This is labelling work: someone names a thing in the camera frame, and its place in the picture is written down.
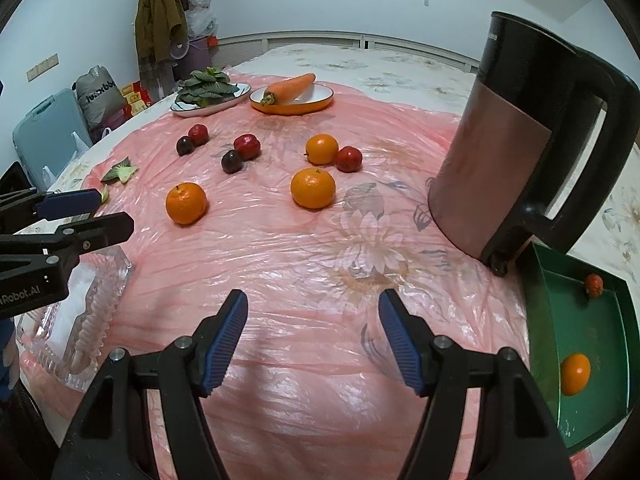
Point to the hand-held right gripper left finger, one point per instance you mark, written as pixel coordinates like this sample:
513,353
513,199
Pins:
225,345

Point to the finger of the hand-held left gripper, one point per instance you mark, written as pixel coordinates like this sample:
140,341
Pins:
95,232
70,203

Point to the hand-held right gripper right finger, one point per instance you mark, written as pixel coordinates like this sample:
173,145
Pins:
400,345

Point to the green tray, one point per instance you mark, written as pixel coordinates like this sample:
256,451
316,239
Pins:
575,320

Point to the red tomato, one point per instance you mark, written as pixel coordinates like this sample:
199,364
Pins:
349,159

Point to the orange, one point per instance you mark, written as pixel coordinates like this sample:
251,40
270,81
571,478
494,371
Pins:
321,149
186,203
313,188
575,374

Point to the white plastic bag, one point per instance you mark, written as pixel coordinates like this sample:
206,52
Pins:
50,175
80,145

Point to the green leaf scrap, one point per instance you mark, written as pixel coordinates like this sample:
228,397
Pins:
104,195
120,171

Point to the clear glass dish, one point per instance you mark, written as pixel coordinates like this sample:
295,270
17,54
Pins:
100,300

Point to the light blue suitcase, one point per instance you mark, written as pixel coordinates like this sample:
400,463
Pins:
47,130

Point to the pink plastic sheet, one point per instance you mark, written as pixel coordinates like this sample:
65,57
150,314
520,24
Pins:
300,270

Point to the grey printed bag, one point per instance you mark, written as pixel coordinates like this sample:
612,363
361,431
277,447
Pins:
97,97

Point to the red and yellow boxes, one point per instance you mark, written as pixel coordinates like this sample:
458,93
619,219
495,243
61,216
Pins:
135,100

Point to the dark plum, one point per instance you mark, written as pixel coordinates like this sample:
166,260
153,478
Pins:
184,145
232,161

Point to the red plum left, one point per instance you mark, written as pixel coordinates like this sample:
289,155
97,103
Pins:
198,134

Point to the red plum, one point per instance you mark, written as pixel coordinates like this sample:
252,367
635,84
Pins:
247,146
198,134

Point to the red plum centre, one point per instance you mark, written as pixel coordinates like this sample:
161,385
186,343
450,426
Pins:
247,146

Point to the green bok choy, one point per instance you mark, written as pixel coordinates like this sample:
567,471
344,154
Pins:
207,87

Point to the small white fan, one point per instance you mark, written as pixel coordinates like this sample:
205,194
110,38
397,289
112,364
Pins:
178,52

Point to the patterned oval plate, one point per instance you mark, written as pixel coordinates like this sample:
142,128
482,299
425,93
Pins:
235,99

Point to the purple bin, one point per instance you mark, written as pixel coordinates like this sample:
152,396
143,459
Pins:
200,55

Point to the small red fruit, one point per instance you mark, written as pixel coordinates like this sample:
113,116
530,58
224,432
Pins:
594,286

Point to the black and rose electric kettle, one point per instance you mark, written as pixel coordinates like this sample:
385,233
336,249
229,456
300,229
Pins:
490,160

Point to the olive hanging coat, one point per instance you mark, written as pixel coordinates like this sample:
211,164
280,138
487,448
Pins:
157,15

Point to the clear plastic bags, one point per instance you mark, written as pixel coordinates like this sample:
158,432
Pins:
202,12

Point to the carrot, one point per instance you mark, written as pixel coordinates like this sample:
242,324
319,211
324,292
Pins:
290,87

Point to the orange-rimmed white plate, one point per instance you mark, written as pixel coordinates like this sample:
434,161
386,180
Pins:
315,97

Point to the wall switch panel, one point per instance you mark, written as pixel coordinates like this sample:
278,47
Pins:
42,67

